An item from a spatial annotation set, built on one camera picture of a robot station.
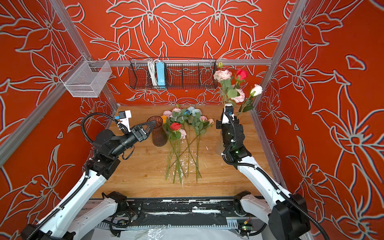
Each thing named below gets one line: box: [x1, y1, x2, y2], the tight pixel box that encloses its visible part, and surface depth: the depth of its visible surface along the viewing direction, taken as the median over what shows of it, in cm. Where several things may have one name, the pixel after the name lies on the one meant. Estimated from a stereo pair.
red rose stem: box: [235, 69, 249, 90], surface depth 65 cm
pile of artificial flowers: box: [161, 106, 215, 184], surface depth 100 cm
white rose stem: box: [236, 84, 263, 116], surface depth 70 cm
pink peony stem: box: [213, 62, 245, 107], surface depth 73 cm
